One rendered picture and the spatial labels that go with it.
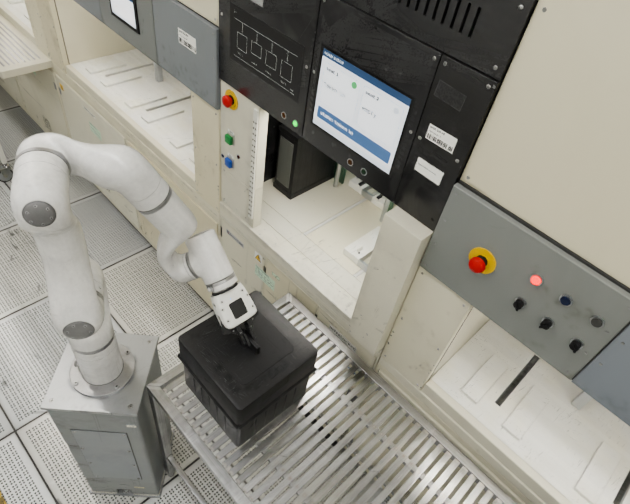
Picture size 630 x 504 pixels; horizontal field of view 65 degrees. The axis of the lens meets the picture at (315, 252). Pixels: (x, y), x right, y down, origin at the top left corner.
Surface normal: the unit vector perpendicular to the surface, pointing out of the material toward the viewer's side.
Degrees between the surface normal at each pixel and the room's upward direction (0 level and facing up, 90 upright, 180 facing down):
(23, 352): 0
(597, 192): 90
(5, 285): 0
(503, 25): 90
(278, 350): 0
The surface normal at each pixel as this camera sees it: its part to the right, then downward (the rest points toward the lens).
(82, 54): 0.69, 0.59
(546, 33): -0.71, 0.44
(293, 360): 0.14, -0.68
